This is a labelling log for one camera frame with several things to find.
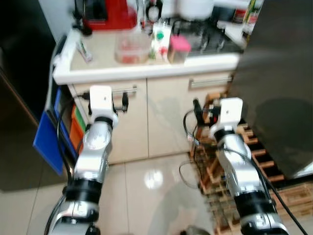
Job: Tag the red labelled bottle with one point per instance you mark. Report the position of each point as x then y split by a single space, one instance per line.
238 15

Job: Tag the grey compact fridge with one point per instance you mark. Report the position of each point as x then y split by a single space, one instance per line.
274 88

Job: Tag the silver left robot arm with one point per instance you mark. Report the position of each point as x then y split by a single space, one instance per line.
93 152

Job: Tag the red kitchen appliance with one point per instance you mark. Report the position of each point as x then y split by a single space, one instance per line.
110 17

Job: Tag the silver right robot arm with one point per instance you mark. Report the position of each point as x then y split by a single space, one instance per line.
234 156

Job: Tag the wooden slatted bottle rack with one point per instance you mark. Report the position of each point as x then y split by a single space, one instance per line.
293 198

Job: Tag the black gas hob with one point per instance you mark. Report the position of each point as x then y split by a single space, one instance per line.
215 39

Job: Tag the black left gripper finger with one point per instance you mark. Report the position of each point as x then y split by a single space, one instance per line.
125 102

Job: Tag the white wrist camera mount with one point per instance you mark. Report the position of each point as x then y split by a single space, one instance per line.
230 111
102 100

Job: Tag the pink lidded plastic jar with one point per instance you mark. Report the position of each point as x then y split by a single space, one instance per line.
179 46

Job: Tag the white green drink carton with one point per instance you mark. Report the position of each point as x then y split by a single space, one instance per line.
160 41

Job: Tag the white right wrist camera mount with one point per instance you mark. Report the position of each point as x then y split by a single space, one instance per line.
230 111

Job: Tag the beige kitchen cabinet unit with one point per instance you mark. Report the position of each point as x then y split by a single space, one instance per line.
132 117

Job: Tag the white pot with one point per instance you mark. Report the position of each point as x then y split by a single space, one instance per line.
195 9

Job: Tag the small white tube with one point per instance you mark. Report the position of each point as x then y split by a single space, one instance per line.
84 51

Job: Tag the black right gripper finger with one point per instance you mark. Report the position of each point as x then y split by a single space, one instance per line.
197 111

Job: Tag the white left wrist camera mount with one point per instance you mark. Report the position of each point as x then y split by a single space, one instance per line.
102 100

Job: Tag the clear plastic food container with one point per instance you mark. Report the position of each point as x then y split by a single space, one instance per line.
132 49

